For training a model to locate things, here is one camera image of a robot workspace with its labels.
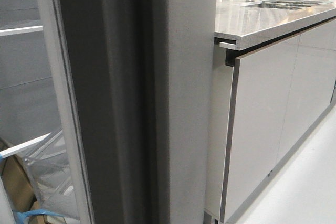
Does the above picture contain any dark grey fridge door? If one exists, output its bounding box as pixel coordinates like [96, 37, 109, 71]
[59, 0, 216, 223]

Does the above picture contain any grey left cabinet door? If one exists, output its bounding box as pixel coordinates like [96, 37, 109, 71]
[220, 35, 300, 223]

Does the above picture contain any grey cabinet door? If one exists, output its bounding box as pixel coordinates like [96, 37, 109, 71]
[277, 21, 335, 161]
[220, 35, 300, 223]

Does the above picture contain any grey fridge body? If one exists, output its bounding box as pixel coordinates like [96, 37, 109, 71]
[1, 0, 94, 223]

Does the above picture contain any clear fridge drawer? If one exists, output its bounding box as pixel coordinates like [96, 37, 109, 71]
[1, 129, 80, 223]

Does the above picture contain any grey right cabinet door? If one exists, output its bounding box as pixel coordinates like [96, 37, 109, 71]
[277, 21, 335, 161]

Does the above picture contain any white fridge shelf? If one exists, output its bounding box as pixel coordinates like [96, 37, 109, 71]
[0, 25, 43, 37]

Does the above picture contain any white cabinet side panel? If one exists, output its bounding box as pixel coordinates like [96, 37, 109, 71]
[205, 45, 233, 219]

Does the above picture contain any grey stone countertop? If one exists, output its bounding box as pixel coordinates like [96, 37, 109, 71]
[214, 0, 335, 51]

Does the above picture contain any stainless steel sink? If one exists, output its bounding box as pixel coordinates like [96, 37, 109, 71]
[239, 0, 335, 10]

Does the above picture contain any brown cardboard piece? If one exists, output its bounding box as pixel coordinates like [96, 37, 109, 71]
[0, 137, 55, 224]

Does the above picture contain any blue tape strip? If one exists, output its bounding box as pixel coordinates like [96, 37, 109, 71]
[16, 209, 55, 224]

